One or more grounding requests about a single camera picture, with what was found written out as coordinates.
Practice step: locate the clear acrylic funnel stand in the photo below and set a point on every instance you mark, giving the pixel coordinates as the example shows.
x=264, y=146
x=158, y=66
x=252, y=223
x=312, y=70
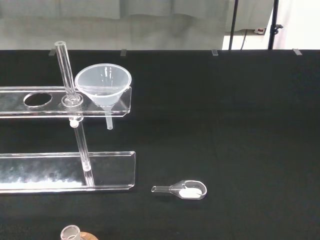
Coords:
x=110, y=172

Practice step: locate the black tripod pole with clamp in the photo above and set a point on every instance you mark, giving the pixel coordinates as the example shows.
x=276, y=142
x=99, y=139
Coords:
x=273, y=15

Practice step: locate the grey curtain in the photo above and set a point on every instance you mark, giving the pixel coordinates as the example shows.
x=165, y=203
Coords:
x=100, y=22

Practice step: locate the small round-bottom glass flask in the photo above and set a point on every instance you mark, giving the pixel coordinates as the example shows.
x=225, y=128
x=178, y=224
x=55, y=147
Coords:
x=70, y=233

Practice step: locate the thin black tripod pole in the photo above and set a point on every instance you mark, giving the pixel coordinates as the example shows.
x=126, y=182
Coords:
x=233, y=22

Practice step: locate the clear glass weighing funnel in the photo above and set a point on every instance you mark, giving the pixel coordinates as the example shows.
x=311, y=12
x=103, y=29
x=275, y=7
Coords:
x=190, y=193

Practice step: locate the black bench cloth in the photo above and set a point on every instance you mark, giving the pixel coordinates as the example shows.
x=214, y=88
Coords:
x=225, y=125

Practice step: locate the clear cloth clip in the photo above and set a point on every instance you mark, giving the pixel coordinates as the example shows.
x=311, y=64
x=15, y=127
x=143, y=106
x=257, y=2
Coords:
x=297, y=52
x=123, y=52
x=51, y=52
x=214, y=52

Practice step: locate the white and red power strip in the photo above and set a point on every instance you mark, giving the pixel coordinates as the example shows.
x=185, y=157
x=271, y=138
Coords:
x=260, y=30

